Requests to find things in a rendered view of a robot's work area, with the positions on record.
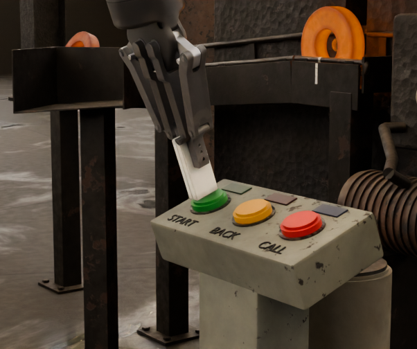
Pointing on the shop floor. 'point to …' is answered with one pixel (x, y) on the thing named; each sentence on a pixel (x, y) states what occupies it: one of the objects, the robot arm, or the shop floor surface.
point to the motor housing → (399, 241)
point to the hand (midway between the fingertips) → (194, 165)
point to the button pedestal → (264, 266)
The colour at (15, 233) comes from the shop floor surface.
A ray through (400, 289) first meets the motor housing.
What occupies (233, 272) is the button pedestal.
